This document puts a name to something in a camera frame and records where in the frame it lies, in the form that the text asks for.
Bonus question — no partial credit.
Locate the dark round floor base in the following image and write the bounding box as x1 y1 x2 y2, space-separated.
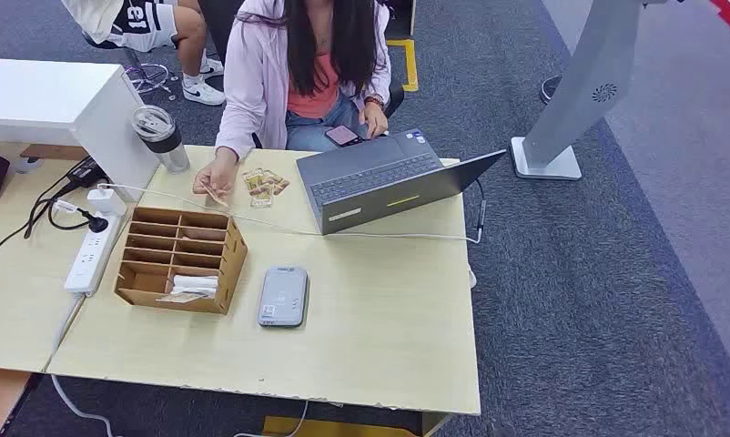
540 75 563 105

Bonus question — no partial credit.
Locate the clear tumbler with black band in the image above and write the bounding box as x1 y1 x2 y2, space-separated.
129 105 191 176

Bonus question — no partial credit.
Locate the black plug with cable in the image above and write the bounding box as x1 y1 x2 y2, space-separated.
46 198 110 235

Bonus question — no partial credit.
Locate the white charger block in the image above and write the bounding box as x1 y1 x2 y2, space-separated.
87 188 127 219

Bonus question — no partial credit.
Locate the white cable under table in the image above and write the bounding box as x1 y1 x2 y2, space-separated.
232 399 310 437

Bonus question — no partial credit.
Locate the white power strip cord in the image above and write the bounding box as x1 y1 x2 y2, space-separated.
50 294 119 437

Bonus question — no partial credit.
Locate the person's left hand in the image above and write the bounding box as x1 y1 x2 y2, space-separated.
359 102 390 141

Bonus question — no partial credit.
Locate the grey laptop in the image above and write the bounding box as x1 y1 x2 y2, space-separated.
295 127 508 237

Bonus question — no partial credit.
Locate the white desk shelf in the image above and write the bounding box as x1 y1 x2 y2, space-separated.
0 57 161 203

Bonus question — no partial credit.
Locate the chrome stool base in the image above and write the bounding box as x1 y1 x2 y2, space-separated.
121 60 177 101

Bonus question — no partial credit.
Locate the small white round object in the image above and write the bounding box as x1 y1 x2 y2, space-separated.
13 155 45 175

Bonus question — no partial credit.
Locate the grey floor stand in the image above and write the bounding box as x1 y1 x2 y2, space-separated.
511 0 683 181

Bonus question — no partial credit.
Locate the long white charging cable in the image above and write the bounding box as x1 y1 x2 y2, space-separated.
96 182 483 246

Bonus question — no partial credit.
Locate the person in numbered jersey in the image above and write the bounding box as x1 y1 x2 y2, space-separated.
60 0 227 107

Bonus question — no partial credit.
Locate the black laptop dongle cable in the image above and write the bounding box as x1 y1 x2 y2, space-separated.
474 178 488 242

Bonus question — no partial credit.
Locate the grey card reader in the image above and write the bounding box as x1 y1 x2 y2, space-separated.
257 266 310 330

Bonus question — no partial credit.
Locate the person's right hand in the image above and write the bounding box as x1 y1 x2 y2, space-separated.
193 147 240 200

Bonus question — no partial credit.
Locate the dark cabinet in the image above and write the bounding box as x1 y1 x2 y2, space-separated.
382 0 418 40

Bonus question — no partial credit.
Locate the white power strip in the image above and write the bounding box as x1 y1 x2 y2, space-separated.
64 210 127 298

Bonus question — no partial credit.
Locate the cardboard compartment organizer box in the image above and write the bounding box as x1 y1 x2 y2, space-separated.
114 207 249 316

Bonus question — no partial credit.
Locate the pink smartphone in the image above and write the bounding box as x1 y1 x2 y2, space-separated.
325 125 361 147

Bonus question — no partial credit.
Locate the yellow floor tape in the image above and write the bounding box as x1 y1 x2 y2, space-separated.
386 38 420 93

